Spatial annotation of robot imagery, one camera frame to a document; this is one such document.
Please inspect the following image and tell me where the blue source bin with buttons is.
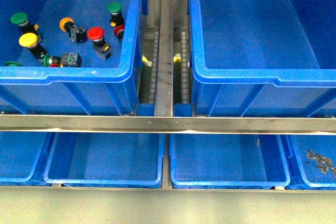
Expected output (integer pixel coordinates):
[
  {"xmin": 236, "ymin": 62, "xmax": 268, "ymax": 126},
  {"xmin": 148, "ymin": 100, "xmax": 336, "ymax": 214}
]
[{"xmin": 1, "ymin": 0, "xmax": 148, "ymax": 115}]

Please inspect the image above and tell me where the green push button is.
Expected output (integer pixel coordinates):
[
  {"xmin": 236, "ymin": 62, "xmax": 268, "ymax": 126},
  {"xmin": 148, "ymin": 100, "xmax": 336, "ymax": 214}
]
[
  {"xmin": 107, "ymin": 1, "xmax": 124, "ymax": 29},
  {"xmin": 10, "ymin": 12, "xmax": 43, "ymax": 42}
]

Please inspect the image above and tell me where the green push button left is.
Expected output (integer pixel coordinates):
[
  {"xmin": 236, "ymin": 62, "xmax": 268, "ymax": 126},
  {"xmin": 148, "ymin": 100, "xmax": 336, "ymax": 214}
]
[{"xmin": 10, "ymin": 12, "xmax": 43, "ymax": 42}]

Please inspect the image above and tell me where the lower blue bin with clips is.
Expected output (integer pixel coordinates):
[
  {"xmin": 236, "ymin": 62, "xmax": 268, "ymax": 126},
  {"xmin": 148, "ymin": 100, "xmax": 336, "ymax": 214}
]
[{"xmin": 280, "ymin": 135, "xmax": 335, "ymax": 190}]

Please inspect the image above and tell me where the lower blue bin far left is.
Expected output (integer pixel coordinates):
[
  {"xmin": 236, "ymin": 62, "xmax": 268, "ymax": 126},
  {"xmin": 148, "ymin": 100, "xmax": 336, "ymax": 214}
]
[{"xmin": 1, "ymin": 132, "xmax": 55, "ymax": 186}]

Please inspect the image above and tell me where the green button at bin edge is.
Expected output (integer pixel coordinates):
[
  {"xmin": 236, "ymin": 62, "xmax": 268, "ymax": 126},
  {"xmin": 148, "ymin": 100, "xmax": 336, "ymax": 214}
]
[{"xmin": 5, "ymin": 61, "xmax": 23, "ymax": 67}]

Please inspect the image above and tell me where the green push button right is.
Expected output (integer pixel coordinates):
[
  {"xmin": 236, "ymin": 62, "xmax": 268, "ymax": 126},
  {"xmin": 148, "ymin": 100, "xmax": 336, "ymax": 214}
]
[{"xmin": 107, "ymin": 1, "xmax": 124, "ymax": 29}]

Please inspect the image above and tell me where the small red button cap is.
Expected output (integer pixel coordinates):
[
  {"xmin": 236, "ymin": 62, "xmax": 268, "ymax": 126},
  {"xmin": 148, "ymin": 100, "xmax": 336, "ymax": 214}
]
[{"xmin": 49, "ymin": 63, "xmax": 60, "ymax": 67}]

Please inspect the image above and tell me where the steel front shelf rail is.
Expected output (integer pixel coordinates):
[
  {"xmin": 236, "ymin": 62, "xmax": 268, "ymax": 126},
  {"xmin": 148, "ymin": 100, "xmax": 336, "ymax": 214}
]
[{"xmin": 1, "ymin": 114, "xmax": 335, "ymax": 135}]

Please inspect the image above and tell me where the steel shelf rail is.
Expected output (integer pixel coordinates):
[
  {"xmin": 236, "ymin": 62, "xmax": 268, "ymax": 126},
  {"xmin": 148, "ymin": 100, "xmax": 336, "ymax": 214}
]
[
  {"xmin": 1, "ymin": 114, "xmax": 335, "ymax": 135},
  {"xmin": 1, "ymin": 184, "xmax": 335, "ymax": 194}
]

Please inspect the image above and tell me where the red push button at wall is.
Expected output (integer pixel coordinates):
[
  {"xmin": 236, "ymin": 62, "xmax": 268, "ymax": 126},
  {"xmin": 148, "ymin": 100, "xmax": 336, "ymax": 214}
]
[{"xmin": 113, "ymin": 25, "xmax": 125, "ymax": 43}]

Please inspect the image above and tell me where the steel divider rail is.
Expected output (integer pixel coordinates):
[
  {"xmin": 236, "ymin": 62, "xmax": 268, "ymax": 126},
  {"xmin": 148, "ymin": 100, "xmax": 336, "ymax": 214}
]
[{"xmin": 155, "ymin": 0, "xmax": 174, "ymax": 117}]

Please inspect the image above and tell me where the yellow mushroom push button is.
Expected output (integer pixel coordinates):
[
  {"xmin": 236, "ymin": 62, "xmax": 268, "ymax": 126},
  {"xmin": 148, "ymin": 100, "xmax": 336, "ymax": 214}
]
[{"xmin": 18, "ymin": 33, "xmax": 47, "ymax": 61}]

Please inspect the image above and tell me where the steel lower shelf rail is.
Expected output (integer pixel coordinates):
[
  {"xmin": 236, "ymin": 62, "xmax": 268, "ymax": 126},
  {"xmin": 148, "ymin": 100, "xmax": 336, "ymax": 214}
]
[{"xmin": 1, "ymin": 184, "xmax": 335, "ymax": 194}]

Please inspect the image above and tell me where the lower blue bin middle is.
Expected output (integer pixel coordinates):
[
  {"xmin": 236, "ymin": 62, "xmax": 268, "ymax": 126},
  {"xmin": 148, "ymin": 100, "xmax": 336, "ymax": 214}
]
[{"xmin": 169, "ymin": 134, "xmax": 290, "ymax": 189}]

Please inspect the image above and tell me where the blue middle upper bin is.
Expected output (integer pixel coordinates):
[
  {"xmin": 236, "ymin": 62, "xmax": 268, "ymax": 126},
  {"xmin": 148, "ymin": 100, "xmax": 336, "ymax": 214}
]
[{"xmin": 188, "ymin": 0, "xmax": 335, "ymax": 118}]

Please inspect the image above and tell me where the orange-yellow push button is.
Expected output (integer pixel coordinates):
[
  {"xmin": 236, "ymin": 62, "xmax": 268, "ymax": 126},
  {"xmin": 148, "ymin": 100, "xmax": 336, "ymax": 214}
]
[{"xmin": 59, "ymin": 17, "xmax": 87, "ymax": 44}]

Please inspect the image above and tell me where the red mushroom push button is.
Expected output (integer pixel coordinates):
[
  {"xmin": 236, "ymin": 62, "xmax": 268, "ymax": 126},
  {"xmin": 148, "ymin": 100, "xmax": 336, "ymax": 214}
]
[{"xmin": 87, "ymin": 26, "xmax": 113, "ymax": 61}]

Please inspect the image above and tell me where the pile of small metal clips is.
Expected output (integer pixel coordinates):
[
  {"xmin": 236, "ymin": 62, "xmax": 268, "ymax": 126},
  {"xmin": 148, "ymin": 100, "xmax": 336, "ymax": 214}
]
[{"xmin": 307, "ymin": 149, "xmax": 335, "ymax": 176}]

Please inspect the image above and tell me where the green button lying flat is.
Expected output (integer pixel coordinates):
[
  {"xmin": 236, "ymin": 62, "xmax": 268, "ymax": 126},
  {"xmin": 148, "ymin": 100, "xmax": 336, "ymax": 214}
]
[{"xmin": 43, "ymin": 53, "xmax": 82, "ymax": 68}]

